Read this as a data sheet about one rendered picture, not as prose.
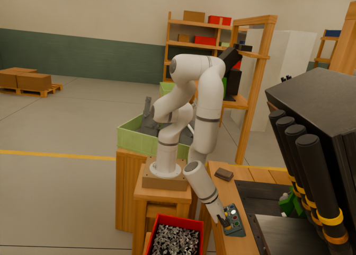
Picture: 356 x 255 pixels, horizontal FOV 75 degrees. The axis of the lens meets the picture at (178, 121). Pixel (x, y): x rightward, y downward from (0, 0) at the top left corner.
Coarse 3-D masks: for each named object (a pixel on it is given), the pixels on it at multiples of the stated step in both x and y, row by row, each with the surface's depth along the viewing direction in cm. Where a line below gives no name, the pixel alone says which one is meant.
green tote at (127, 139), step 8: (136, 120) 207; (120, 128) 179; (128, 128) 196; (136, 128) 210; (160, 128) 214; (120, 136) 182; (128, 136) 179; (136, 136) 177; (144, 136) 174; (152, 136) 172; (120, 144) 184; (128, 144) 182; (136, 144) 179; (144, 144) 176; (152, 144) 174; (136, 152) 181; (144, 152) 178; (152, 152) 176; (184, 152) 166
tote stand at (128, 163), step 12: (120, 156) 181; (132, 156) 179; (144, 156) 177; (120, 168) 185; (132, 168) 183; (120, 180) 189; (132, 180) 187; (120, 192) 193; (132, 192) 191; (192, 192) 180; (120, 204) 198; (132, 204) 195; (168, 204) 188; (192, 204) 183; (120, 216) 202; (132, 216) 200; (192, 216) 187; (120, 228) 207; (132, 228) 204
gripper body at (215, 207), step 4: (212, 200) 93; (216, 200) 93; (208, 204) 93; (212, 204) 92; (216, 204) 92; (220, 204) 96; (208, 208) 93; (212, 208) 92; (216, 208) 92; (220, 208) 94; (212, 212) 93; (216, 212) 93; (220, 212) 93; (224, 212) 98; (212, 216) 94; (216, 216) 94; (220, 216) 93; (224, 216) 94; (216, 220) 94
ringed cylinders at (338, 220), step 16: (272, 112) 56; (288, 128) 47; (304, 128) 45; (288, 144) 51; (304, 144) 41; (320, 144) 41; (288, 160) 58; (304, 160) 42; (320, 160) 41; (288, 176) 61; (304, 176) 49; (320, 176) 42; (304, 192) 55; (320, 192) 44; (304, 208) 63; (320, 208) 46; (336, 208) 45; (320, 224) 53; (336, 224) 46; (336, 240) 47
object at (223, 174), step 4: (220, 168) 146; (216, 172) 142; (220, 172) 142; (224, 172) 142; (228, 172) 143; (232, 172) 143; (216, 176) 142; (220, 176) 141; (224, 176) 139; (228, 176) 139; (232, 176) 142; (228, 180) 138
